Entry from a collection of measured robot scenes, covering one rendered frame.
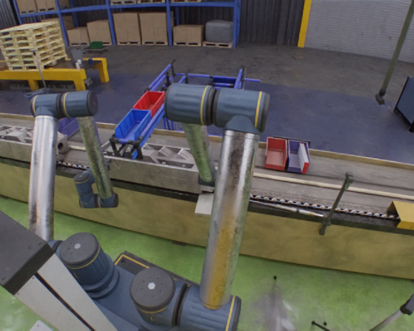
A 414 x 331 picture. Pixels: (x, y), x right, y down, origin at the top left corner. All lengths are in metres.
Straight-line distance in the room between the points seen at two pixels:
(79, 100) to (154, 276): 0.99
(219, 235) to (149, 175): 1.18
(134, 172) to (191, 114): 1.24
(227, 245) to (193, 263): 1.57
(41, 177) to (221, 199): 0.99
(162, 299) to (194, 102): 0.78
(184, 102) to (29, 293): 0.71
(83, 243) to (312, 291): 1.96
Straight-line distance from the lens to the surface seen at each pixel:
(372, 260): 2.57
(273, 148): 2.55
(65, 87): 7.12
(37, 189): 1.49
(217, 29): 10.53
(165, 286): 1.12
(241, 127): 0.84
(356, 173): 2.61
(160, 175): 1.95
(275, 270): 2.53
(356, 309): 2.64
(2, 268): 0.63
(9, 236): 0.68
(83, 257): 1.30
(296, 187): 2.20
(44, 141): 1.53
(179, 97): 0.90
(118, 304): 1.54
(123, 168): 2.09
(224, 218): 0.90
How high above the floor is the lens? 2.17
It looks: 38 degrees down
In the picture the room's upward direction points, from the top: straight up
